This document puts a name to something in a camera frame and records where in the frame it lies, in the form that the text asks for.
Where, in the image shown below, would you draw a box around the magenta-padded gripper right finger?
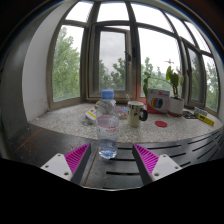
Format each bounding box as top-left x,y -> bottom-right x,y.
131,143 -> 183,187

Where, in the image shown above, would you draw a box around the white mug with black handle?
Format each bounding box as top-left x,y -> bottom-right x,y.
127,100 -> 149,128

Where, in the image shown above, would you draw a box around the long yellow box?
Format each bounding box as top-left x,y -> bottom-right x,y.
198,114 -> 215,127

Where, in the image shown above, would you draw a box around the red and white filament box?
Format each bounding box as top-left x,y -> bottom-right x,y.
146,88 -> 171,115

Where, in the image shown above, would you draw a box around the small blue and white box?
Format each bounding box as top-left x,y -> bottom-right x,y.
193,106 -> 208,118

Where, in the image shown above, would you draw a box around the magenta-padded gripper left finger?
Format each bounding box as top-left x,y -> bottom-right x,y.
39,142 -> 92,186

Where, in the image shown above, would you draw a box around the grey-framed bay window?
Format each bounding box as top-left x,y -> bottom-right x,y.
46,0 -> 221,113

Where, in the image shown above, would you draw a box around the clear blue-capped water bottle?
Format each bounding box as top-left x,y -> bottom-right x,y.
95,89 -> 120,160

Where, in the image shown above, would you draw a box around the potted plant in white pot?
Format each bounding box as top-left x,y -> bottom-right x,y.
142,59 -> 191,118

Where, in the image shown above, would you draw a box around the black plastic grid part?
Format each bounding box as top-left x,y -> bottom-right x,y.
182,110 -> 199,120

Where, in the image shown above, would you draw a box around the flat round red coaster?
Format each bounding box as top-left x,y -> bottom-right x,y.
154,120 -> 169,128

